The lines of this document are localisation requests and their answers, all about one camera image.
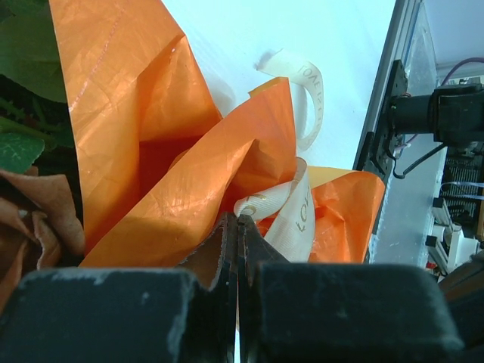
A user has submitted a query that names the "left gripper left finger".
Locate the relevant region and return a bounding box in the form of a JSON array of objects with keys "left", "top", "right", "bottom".
[{"left": 1, "top": 213, "right": 237, "bottom": 362}]

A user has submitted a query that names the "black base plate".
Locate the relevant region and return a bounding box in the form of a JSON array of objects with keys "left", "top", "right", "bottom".
[{"left": 353, "top": 60, "right": 408, "bottom": 182}]

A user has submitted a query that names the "cream ribbon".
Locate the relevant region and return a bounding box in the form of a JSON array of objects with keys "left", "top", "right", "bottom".
[{"left": 234, "top": 49, "right": 324, "bottom": 262}]

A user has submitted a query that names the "orange wrapping paper sheet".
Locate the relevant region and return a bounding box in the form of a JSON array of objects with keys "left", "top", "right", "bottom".
[{"left": 50, "top": 1, "right": 384, "bottom": 268}]

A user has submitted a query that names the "fake flower bouquet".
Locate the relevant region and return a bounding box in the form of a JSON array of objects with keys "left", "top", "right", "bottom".
[{"left": 1, "top": 1, "right": 85, "bottom": 303}]

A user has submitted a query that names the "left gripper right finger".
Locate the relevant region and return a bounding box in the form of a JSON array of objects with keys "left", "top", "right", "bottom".
[{"left": 238, "top": 216, "right": 464, "bottom": 362}]

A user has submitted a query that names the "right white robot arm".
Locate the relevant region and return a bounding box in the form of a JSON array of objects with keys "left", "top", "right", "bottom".
[{"left": 388, "top": 84, "right": 483, "bottom": 147}]

